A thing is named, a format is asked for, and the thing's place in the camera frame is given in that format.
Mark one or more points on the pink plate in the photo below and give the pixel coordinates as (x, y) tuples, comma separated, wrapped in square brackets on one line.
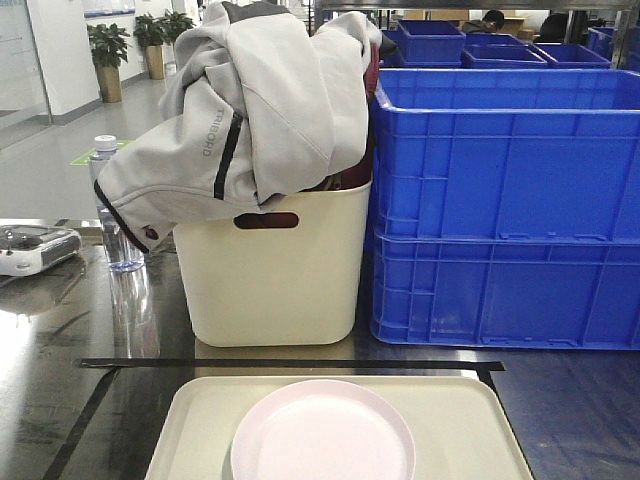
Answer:
[(323, 429)]

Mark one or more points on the cream serving tray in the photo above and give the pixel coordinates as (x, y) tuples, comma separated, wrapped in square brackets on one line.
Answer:
[(459, 427)]

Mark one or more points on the cream plastic basket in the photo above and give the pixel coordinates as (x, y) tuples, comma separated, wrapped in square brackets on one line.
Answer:
[(293, 283)]

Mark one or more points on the large blue crate lower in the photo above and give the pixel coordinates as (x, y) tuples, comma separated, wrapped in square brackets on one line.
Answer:
[(515, 294)]

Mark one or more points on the large blue crate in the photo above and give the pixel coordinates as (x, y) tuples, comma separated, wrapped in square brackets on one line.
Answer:
[(508, 154), (515, 294)]

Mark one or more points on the grey jacket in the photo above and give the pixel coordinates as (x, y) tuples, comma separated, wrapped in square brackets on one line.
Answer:
[(259, 109)]

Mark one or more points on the large blue crate upper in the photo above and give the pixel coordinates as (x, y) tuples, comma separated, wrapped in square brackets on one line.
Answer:
[(508, 154)]

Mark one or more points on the clear water bottle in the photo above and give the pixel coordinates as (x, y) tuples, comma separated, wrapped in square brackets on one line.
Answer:
[(121, 254)]

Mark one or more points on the blue bin background left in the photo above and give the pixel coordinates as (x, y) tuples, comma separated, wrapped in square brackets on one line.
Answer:
[(430, 43)]

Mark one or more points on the blue bin background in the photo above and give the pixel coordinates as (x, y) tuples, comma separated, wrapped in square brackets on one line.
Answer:
[(430, 43), (570, 56), (501, 57)]

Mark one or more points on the blue bin background middle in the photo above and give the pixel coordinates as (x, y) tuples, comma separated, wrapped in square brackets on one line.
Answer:
[(501, 57)]

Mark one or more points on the potted plant middle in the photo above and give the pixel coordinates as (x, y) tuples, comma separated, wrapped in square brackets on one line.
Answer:
[(151, 33)]

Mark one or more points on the potted plant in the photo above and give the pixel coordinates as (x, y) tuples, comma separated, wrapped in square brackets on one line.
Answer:
[(109, 48), (151, 33)]

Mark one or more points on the seated person background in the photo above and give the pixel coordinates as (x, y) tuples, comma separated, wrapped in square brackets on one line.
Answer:
[(492, 22)]

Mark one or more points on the potted plant left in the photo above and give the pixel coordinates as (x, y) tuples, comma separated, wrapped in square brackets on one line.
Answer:
[(109, 48)]

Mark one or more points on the blue bin background right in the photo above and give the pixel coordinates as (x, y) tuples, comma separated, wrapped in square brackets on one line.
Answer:
[(570, 56)]

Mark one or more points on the white grey remote controller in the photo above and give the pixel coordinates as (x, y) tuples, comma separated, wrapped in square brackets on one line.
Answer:
[(30, 249)]

